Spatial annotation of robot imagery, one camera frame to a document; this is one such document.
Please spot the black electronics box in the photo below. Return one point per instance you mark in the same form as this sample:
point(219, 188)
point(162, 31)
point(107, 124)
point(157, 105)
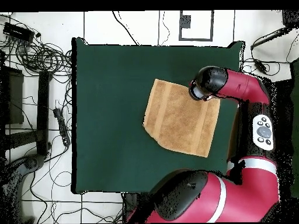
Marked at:
point(18, 31)

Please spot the tan terry towel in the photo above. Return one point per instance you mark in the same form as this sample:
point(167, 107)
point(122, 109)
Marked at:
point(179, 121)

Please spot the dark green table cloth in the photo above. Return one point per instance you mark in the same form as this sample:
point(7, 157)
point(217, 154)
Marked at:
point(112, 93)

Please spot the black rod with head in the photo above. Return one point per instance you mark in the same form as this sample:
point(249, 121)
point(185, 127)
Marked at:
point(290, 18)

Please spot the grey rectangular frame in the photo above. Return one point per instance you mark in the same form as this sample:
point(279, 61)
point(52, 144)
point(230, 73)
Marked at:
point(212, 25)

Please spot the black power strip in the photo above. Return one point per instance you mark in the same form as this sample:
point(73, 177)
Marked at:
point(61, 126)

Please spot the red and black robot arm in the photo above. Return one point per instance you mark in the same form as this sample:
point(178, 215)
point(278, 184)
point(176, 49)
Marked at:
point(245, 193)

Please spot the black power adapter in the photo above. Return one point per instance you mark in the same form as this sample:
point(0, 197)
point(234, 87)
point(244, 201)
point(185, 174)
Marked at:
point(260, 66)

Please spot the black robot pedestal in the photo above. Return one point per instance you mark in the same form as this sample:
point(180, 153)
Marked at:
point(130, 205)

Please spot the black stand base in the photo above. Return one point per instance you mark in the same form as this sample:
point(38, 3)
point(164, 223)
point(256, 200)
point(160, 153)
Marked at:
point(30, 162)

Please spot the black upright bar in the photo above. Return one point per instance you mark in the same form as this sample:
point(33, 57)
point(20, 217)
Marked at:
point(43, 112)

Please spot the black flat panel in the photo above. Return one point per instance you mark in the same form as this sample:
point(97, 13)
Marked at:
point(283, 105)
point(14, 98)

